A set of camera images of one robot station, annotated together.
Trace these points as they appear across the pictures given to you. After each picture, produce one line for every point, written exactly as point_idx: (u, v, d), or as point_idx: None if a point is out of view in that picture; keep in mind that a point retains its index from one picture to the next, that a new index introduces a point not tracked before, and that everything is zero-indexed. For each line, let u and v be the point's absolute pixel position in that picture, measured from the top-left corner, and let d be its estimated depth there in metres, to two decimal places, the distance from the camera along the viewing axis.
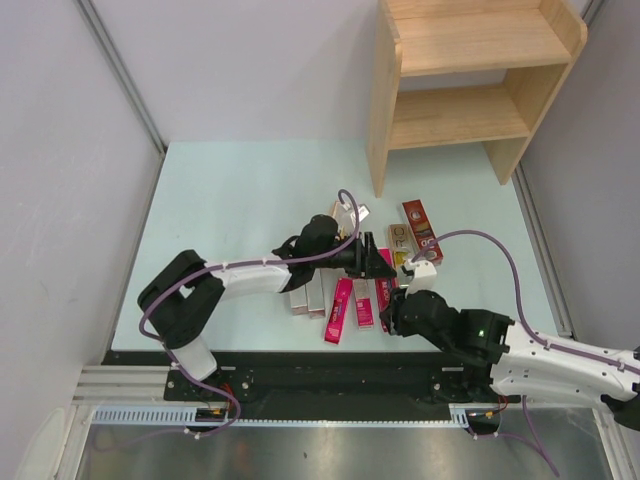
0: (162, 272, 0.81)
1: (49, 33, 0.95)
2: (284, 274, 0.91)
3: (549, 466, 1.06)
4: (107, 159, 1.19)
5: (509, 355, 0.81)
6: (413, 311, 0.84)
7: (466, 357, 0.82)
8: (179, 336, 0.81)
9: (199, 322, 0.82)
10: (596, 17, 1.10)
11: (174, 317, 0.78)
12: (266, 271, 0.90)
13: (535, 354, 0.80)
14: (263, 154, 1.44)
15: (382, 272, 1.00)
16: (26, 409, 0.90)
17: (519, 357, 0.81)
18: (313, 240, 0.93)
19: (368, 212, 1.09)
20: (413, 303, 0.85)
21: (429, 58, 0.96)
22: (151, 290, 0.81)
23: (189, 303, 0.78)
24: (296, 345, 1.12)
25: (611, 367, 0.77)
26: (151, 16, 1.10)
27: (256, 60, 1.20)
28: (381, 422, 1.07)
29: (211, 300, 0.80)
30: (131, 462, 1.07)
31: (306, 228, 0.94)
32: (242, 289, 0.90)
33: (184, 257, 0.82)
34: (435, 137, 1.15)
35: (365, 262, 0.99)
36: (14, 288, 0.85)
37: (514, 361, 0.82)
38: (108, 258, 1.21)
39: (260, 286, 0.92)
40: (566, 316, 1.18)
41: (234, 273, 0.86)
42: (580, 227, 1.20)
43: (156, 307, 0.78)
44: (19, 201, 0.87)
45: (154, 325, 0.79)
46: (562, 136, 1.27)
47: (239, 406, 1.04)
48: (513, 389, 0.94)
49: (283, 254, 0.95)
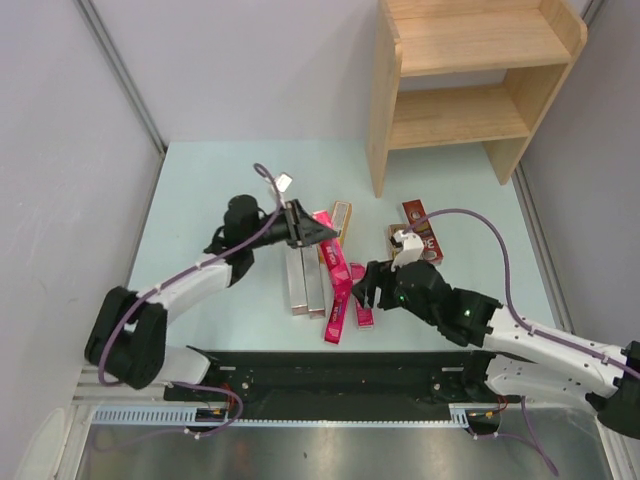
0: (96, 322, 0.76)
1: (49, 32, 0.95)
2: (222, 269, 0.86)
3: (548, 466, 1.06)
4: (107, 159, 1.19)
5: (492, 337, 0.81)
6: (411, 279, 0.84)
7: (453, 337, 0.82)
8: (145, 370, 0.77)
9: (159, 350, 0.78)
10: (596, 17, 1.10)
11: (131, 358, 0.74)
12: (203, 272, 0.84)
13: (518, 339, 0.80)
14: (263, 154, 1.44)
15: (321, 237, 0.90)
16: (26, 409, 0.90)
17: (502, 340, 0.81)
18: (235, 226, 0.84)
19: (289, 179, 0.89)
20: (415, 270, 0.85)
21: (429, 58, 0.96)
22: (95, 343, 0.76)
23: (135, 339, 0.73)
24: (294, 345, 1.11)
25: (595, 360, 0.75)
26: (151, 16, 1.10)
27: (256, 60, 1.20)
28: (381, 422, 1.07)
29: (159, 327, 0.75)
30: (131, 462, 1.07)
31: (226, 215, 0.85)
32: (188, 297, 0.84)
33: (112, 295, 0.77)
34: (435, 137, 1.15)
35: (298, 232, 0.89)
36: (14, 288, 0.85)
37: (498, 345, 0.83)
38: (108, 259, 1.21)
39: (208, 286, 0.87)
40: (566, 316, 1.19)
41: (171, 291, 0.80)
42: (580, 227, 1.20)
43: (109, 356, 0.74)
44: (19, 201, 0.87)
45: (115, 372, 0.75)
46: (562, 136, 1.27)
47: (240, 402, 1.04)
48: (509, 389, 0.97)
49: (216, 250, 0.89)
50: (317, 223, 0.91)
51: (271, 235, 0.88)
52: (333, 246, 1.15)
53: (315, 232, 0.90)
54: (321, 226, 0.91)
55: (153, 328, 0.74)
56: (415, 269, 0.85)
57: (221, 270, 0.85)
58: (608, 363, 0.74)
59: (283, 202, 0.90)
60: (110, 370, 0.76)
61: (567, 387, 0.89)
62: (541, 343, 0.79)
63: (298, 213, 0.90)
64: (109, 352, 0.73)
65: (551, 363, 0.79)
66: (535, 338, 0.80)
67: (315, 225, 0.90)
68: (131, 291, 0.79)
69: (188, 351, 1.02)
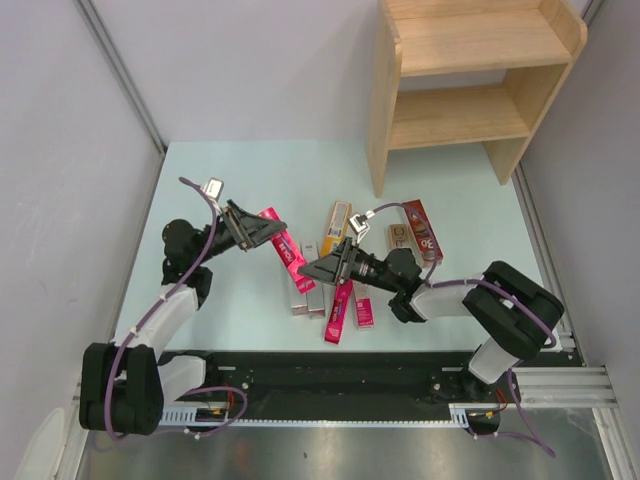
0: (82, 387, 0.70)
1: (51, 34, 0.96)
2: (187, 293, 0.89)
3: (542, 447, 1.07)
4: (107, 159, 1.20)
5: (416, 303, 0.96)
6: (399, 266, 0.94)
7: (399, 313, 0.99)
8: (151, 414, 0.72)
9: (158, 388, 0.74)
10: (596, 18, 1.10)
11: (134, 408, 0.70)
12: (171, 302, 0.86)
13: (425, 296, 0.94)
14: (263, 154, 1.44)
15: (267, 231, 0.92)
16: (26, 410, 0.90)
17: (420, 299, 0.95)
18: (181, 250, 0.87)
19: (218, 182, 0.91)
20: (403, 255, 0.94)
21: (429, 58, 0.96)
22: (88, 408, 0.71)
23: (130, 384, 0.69)
24: (296, 345, 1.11)
25: (462, 286, 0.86)
26: (150, 16, 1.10)
27: (255, 60, 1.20)
28: (382, 422, 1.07)
29: (151, 367, 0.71)
30: (131, 462, 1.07)
31: (165, 248, 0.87)
32: (166, 330, 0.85)
33: (87, 358, 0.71)
34: (435, 137, 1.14)
35: (241, 232, 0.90)
36: (13, 288, 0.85)
37: (423, 305, 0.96)
38: (108, 257, 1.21)
39: (180, 313, 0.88)
40: (566, 316, 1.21)
41: (147, 329, 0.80)
42: (579, 226, 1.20)
43: (111, 414, 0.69)
44: (19, 201, 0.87)
45: (122, 426, 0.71)
46: (561, 135, 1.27)
47: (242, 393, 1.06)
48: (483, 370, 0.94)
49: (169, 279, 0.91)
50: (259, 219, 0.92)
51: (219, 245, 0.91)
52: (286, 240, 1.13)
53: (259, 229, 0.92)
54: (265, 221, 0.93)
55: (146, 371, 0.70)
56: (401, 259, 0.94)
57: (186, 293, 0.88)
58: (467, 283, 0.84)
59: (219, 208, 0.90)
60: (114, 427, 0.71)
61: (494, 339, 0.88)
62: (438, 290, 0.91)
63: (238, 215, 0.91)
64: (109, 409, 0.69)
65: (451, 303, 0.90)
66: (432, 289, 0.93)
67: (258, 222, 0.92)
68: (107, 345, 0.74)
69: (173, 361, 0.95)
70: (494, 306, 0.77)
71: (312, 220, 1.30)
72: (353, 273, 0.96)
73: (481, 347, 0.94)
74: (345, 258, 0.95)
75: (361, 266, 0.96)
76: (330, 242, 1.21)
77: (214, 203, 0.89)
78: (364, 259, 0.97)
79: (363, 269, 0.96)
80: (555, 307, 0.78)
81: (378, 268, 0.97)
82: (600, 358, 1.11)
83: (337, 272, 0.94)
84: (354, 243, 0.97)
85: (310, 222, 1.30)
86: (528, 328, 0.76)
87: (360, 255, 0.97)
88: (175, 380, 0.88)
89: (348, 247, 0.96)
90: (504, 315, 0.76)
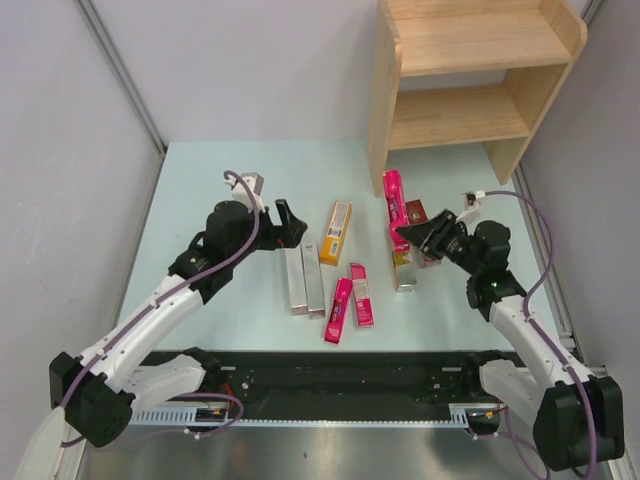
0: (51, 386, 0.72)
1: (51, 35, 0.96)
2: (188, 295, 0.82)
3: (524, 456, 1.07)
4: (107, 159, 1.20)
5: (496, 305, 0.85)
6: (484, 234, 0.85)
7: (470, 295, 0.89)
8: (108, 424, 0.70)
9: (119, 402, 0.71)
10: (597, 18, 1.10)
11: (87, 430, 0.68)
12: (161, 310, 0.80)
13: (513, 318, 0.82)
14: (263, 154, 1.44)
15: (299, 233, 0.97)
16: (27, 410, 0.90)
17: (501, 312, 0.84)
18: (221, 233, 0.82)
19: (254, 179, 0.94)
20: (497, 230, 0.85)
21: (429, 58, 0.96)
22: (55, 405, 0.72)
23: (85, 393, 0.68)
24: (298, 347, 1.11)
25: (557, 363, 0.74)
26: (150, 16, 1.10)
27: (256, 61, 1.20)
28: (381, 422, 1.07)
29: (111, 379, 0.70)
30: (131, 462, 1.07)
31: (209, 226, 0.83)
32: (151, 344, 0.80)
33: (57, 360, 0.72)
34: (435, 137, 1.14)
35: (278, 230, 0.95)
36: (12, 288, 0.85)
37: (498, 322, 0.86)
38: (108, 257, 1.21)
39: (172, 321, 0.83)
40: (566, 316, 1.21)
41: (119, 349, 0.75)
42: (581, 227, 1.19)
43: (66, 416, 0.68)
44: (19, 201, 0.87)
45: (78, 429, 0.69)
46: (562, 135, 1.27)
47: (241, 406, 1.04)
48: (495, 385, 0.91)
49: (189, 257, 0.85)
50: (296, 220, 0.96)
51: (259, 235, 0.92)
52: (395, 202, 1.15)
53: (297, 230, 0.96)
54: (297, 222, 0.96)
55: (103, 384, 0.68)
56: (494, 233, 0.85)
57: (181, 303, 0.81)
58: (566, 369, 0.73)
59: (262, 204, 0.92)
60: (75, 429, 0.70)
61: (532, 396, 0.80)
62: (531, 335, 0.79)
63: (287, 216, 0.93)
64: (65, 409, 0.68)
65: (528, 355, 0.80)
66: (525, 322, 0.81)
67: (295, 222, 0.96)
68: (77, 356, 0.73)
69: (173, 362, 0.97)
70: (570, 415, 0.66)
71: (312, 220, 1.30)
72: (441, 246, 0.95)
73: (508, 375, 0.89)
74: (438, 229, 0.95)
75: (451, 242, 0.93)
76: (330, 242, 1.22)
77: (258, 199, 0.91)
78: (456, 238, 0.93)
79: (451, 246, 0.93)
80: (615, 453, 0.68)
81: (466, 247, 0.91)
82: (600, 359, 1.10)
83: (426, 240, 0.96)
84: (451, 219, 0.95)
85: (310, 222, 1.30)
86: (578, 451, 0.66)
87: (455, 232, 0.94)
88: (155, 391, 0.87)
89: (445, 220, 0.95)
90: (565, 428, 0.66)
